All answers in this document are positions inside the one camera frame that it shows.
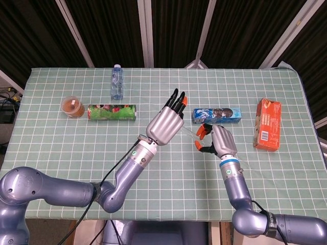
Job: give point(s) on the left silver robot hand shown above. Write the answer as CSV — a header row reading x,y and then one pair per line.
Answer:
x,y
166,126

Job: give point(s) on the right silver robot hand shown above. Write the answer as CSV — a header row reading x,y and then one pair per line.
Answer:
x,y
224,140

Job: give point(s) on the clear thin tube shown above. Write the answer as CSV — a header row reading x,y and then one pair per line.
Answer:
x,y
190,132

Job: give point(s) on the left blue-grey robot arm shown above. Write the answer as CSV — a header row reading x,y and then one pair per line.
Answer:
x,y
132,168

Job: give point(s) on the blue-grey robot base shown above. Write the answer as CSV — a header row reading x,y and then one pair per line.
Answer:
x,y
166,234

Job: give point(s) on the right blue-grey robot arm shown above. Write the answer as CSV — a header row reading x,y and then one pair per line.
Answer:
x,y
237,189

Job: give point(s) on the blue cookie box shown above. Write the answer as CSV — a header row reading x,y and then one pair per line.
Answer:
x,y
217,115

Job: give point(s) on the orange carton box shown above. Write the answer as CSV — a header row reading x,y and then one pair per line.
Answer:
x,y
268,125

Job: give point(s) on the green checkered tablecloth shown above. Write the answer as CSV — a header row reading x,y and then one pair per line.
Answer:
x,y
184,178

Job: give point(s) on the green chip can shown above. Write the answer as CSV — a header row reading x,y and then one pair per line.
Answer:
x,y
112,112

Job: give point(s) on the clear plastic water bottle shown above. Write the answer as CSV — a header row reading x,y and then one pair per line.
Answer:
x,y
117,84

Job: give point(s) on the brown wooden table leg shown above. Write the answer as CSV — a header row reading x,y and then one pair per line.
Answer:
x,y
72,233
225,233

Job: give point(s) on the clear jar of rubber bands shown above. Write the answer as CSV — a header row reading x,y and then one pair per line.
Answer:
x,y
72,107

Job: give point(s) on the white metal frame post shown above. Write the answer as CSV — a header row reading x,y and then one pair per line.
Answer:
x,y
76,35
205,28
146,33
283,33

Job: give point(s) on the white metal frame bar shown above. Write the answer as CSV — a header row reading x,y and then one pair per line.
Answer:
x,y
11,81

